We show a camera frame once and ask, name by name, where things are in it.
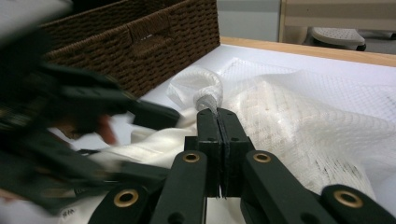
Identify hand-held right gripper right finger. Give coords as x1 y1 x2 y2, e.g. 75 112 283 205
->
217 106 256 198

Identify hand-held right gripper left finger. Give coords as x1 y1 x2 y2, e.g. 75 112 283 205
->
183 107 223 198

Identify white garment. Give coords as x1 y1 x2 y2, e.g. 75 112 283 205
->
0 105 247 224

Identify white mesh laundry bag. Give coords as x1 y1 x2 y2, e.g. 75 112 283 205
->
165 57 396 218

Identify brown wicker basket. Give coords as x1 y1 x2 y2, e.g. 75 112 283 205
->
39 0 221 98

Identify white table sheet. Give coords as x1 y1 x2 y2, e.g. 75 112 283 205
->
136 43 396 217

